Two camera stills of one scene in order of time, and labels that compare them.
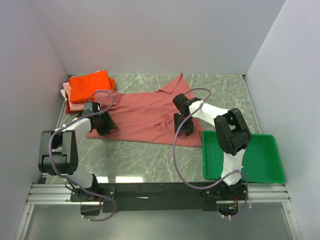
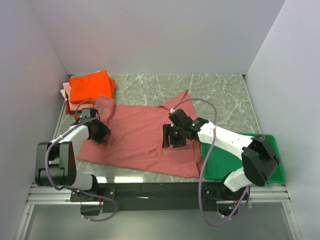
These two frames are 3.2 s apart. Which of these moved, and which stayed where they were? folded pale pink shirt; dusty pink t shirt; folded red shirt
Moved: dusty pink t shirt
Stayed: folded pale pink shirt; folded red shirt
